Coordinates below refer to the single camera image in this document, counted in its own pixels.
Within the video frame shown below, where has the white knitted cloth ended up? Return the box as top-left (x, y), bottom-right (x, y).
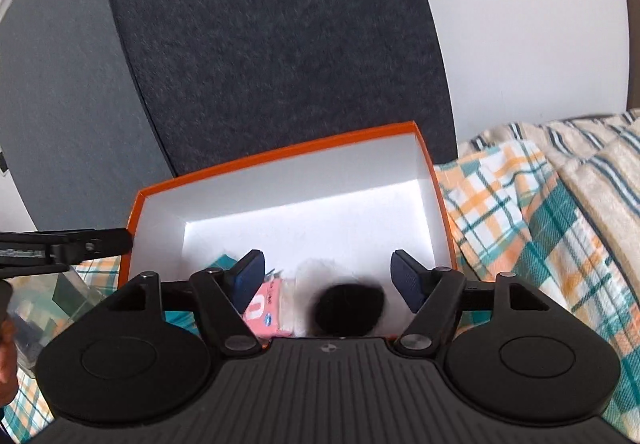
top-left (295, 257), bottom-right (401, 337)

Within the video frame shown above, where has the clear teal storage box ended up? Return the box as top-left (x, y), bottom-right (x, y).
top-left (7, 264), bottom-right (123, 375)

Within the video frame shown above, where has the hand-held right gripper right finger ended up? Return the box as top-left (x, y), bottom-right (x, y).
top-left (391, 249), bottom-right (551, 355)

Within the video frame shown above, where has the black fuzzy scrunchie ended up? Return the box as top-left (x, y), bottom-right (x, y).
top-left (311, 280), bottom-right (388, 337)

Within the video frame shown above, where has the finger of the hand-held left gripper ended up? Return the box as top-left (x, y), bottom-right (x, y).
top-left (0, 228), bottom-right (135, 275)

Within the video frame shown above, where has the dark grey headboard panel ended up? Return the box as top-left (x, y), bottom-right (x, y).
top-left (95, 0), bottom-right (458, 177)

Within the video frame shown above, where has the pink tissue packet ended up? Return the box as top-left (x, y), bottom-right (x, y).
top-left (240, 274), bottom-right (296, 339)

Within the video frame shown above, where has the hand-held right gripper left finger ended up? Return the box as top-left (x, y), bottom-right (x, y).
top-left (107, 249), bottom-right (266, 356)

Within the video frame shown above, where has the person's left hand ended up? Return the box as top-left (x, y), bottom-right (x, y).
top-left (0, 319), bottom-right (20, 407)

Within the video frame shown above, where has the orange cardboard box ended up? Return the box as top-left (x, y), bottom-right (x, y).
top-left (119, 121), bottom-right (460, 340)

